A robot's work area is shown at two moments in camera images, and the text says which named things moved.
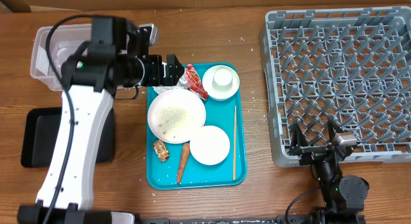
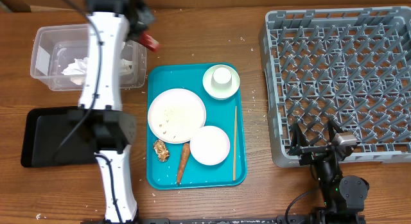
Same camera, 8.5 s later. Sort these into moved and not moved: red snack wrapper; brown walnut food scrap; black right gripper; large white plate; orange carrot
Moved: red snack wrapper
Not moved: orange carrot; black right gripper; large white plate; brown walnut food scrap
